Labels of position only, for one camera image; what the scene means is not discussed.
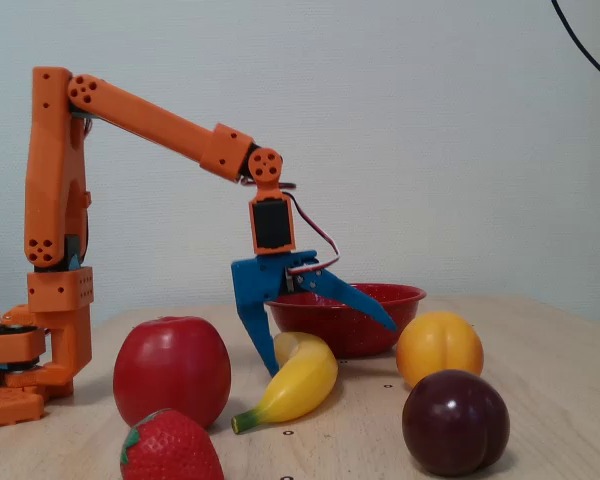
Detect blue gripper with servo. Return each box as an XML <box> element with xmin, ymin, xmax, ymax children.
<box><xmin>231</xmin><ymin>249</ymin><xmax>398</xmax><ymax>379</ymax></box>

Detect yellow toy banana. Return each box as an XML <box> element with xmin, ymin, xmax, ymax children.
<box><xmin>230</xmin><ymin>331</ymin><xmax>340</xmax><ymax>435</ymax></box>

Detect orange robot base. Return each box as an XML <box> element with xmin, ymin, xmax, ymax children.
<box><xmin>0</xmin><ymin>309</ymin><xmax>49</xmax><ymax>432</ymax></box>

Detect red speckled bowl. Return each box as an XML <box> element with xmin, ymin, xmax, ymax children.
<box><xmin>264</xmin><ymin>282</ymin><xmax>428</xmax><ymax>359</ymax></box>

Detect orange yellow toy peach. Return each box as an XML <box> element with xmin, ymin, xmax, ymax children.
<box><xmin>395</xmin><ymin>311</ymin><xmax>485</xmax><ymax>390</ymax></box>

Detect red toy apple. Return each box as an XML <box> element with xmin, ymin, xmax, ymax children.
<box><xmin>112</xmin><ymin>315</ymin><xmax>233</xmax><ymax>430</ymax></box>

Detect dark purple toy plum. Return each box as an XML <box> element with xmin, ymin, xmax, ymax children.
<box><xmin>401</xmin><ymin>369</ymin><xmax>511</xmax><ymax>477</ymax></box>

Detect red toy strawberry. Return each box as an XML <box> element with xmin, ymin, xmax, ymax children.
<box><xmin>119</xmin><ymin>408</ymin><xmax>225</xmax><ymax>480</ymax></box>

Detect white red servo cable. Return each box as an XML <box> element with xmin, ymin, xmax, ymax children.
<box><xmin>282</xmin><ymin>189</ymin><xmax>342</xmax><ymax>275</ymax></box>

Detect black hanging cable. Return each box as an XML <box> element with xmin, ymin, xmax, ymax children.
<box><xmin>551</xmin><ymin>0</ymin><xmax>600</xmax><ymax>90</ymax></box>

